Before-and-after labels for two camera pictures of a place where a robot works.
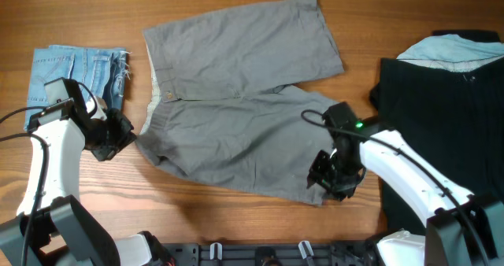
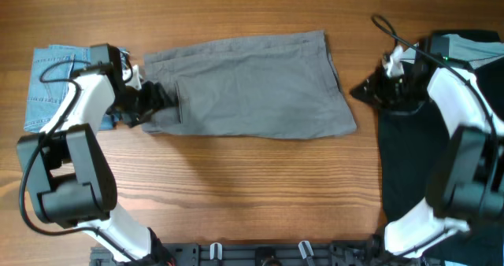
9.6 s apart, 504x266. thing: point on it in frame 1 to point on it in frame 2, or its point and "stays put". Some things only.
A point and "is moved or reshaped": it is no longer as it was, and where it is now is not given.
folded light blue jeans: [103, 70] stays put
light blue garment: [453, 52] stays put
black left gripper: [125, 136] to [157, 99]
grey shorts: [216, 114] is moved or reshaped
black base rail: [217, 254] stays put
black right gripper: [339, 186] to [375, 93]
